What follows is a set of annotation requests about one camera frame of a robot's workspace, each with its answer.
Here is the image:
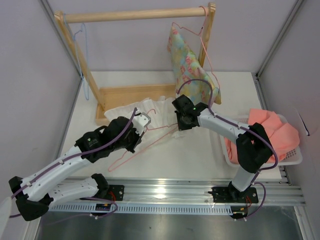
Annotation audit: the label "white pleated skirt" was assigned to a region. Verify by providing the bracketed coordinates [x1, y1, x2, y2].
[104, 96, 178, 141]

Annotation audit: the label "pink wire hanger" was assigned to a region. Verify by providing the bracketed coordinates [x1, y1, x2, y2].
[171, 2, 221, 92]
[107, 108, 179, 172]

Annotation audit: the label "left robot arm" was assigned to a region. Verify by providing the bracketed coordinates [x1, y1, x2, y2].
[9, 113, 151, 221]

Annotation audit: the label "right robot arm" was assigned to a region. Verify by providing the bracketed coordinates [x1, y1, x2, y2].
[172, 95, 276, 202]

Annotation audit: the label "colourful floral patterned garment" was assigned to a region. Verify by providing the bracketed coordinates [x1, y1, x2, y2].
[167, 26, 222, 105]

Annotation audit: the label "wooden clothes rack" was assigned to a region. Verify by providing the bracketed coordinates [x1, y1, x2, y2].
[54, 7, 205, 126]

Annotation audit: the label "pink cloth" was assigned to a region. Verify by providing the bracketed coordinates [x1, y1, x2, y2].
[223, 107, 301, 164]

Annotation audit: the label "white plastic basket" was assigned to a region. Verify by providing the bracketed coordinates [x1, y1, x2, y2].
[219, 114, 303, 168]

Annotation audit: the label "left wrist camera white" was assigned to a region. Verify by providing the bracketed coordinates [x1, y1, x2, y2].
[132, 112, 151, 135]

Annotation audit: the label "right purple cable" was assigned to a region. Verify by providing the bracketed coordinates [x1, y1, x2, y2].
[174, 78, 279, 222]

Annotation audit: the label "purple cable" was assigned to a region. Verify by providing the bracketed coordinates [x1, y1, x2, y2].
[9, 107, 118, 222]
[174, 78, 279, 222]

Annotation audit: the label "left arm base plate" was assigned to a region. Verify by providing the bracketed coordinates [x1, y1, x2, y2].
[92, 184, 125, 202]

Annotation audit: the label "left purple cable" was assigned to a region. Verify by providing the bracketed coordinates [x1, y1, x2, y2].
[9, 107, 118, 222]

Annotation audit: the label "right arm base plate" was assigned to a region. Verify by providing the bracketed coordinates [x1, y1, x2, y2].
[208, 184, 259, 204]

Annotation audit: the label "perforated cable duct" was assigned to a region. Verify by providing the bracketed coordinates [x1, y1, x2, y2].
[50, 202, 233, 216]

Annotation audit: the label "blue wire hanger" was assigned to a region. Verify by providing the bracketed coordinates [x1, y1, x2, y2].
[62, 12, 91, 101]

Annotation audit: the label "aluminium mounting rail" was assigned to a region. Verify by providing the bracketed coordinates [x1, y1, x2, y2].
[49, 176, 306, 207]

